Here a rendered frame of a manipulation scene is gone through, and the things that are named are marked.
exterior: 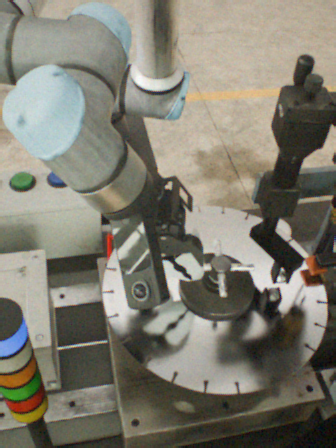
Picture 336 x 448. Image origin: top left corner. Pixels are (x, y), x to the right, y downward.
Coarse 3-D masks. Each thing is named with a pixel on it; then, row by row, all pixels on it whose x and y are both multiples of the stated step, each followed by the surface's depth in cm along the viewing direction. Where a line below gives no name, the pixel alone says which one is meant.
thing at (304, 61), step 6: (306, 54) 53; (300, 60) 53; (306, 60) 53; (312, 60) 53; (300, 66) 53; (306, 66) 53; (312, 66) 53; (294, 72) 55; (300, 72) 54; (306, 72) 54; (312, 72) 54; (294, 78) 55; (300, 78) 54; (294, 84) 56; (300, 84) 55
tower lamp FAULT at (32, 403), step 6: (42, 384) 53; (42, 390) 53; (36, 396) 51; (42, 396) 53; (6, 402) 52; (12, 402) 50; (18, 402) 50; (24, 402) 51; (30, 402) 51; (36, 402) 52; (12, 408) 52; (18, 408) 52; (24, 408) 52; (30, 408) 52
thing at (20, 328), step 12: (0, 300) 44; (12, 300) 44; (0, 312) 43; (12, 312) 43; (0, 324) 42; (12, 324) 42; (24, 324) 43; (0, 336) 41; (12, 336) 42; (24, 336) 44; (0, 348) 42; (12, 348) 43
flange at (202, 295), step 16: (208, 256) 74; (224, 256) 74; (208, 272) 70; (240, 272) 72; (192, 288) 70; (208, 288) 69; (240, 288) 70; (192, 304) 68; (208, 304) 68; (224, 304) 68; (240, 304) 69
